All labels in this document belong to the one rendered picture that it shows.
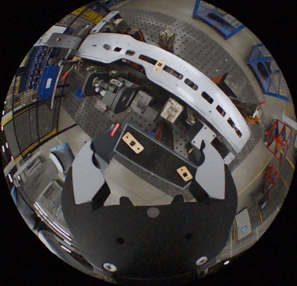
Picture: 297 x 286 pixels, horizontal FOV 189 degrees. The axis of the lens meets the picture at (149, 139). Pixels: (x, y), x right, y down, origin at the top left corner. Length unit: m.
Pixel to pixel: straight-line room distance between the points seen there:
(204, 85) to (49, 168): 0.77
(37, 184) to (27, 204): 0.12
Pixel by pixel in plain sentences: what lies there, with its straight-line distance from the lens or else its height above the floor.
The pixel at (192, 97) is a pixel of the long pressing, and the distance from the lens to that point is 0.50.
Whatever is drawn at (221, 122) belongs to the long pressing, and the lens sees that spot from 0.58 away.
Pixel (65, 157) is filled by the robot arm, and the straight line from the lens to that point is 0.51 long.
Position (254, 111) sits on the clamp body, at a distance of 0.69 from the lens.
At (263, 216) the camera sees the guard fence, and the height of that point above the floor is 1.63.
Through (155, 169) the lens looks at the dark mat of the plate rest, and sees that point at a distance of 0.43.
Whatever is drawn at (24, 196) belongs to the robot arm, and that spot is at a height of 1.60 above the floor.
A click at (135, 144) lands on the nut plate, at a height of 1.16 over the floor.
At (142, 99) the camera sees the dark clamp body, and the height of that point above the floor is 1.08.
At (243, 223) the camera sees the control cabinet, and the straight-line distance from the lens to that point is 6.62.
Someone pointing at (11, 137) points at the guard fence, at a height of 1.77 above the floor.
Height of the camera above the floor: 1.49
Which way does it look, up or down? 64 degrees down
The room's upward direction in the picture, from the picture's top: 156 degrees counter-clockwise
